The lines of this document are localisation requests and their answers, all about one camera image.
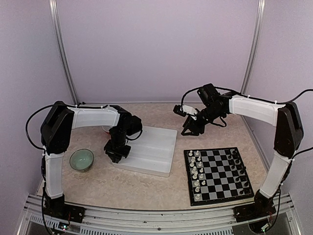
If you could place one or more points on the right aluminium frame post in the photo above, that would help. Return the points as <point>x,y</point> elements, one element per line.
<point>254,45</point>

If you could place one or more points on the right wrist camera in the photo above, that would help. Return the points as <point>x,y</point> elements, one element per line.
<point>185,110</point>

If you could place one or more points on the front aluminium rail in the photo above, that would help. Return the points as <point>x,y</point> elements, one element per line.
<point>200,221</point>

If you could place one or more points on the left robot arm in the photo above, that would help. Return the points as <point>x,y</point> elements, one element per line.
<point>60,123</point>

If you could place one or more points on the left aluminium frame post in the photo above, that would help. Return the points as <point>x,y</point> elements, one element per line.
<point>58,33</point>

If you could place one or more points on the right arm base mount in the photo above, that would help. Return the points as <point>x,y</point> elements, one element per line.
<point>250,212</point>

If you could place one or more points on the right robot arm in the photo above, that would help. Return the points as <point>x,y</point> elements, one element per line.
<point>282,119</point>

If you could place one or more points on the white divided plastic tray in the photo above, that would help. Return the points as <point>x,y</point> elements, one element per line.
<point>152,153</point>

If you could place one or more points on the aluminium frame post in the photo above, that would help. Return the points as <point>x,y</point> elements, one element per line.
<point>254,45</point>
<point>58,33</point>

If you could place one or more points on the green glass bowl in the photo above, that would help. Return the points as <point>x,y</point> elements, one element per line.
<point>82,160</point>

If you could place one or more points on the black white chess board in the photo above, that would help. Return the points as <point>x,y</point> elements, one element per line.
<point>216,189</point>

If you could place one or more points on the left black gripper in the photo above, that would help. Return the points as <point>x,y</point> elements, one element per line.
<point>118,155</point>

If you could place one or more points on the row of black chess pieces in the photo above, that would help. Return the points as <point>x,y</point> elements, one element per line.
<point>236,174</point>

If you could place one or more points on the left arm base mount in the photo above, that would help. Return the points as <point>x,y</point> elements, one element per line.
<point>68,212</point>

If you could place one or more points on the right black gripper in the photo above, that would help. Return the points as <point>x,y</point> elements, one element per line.
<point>193,126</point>

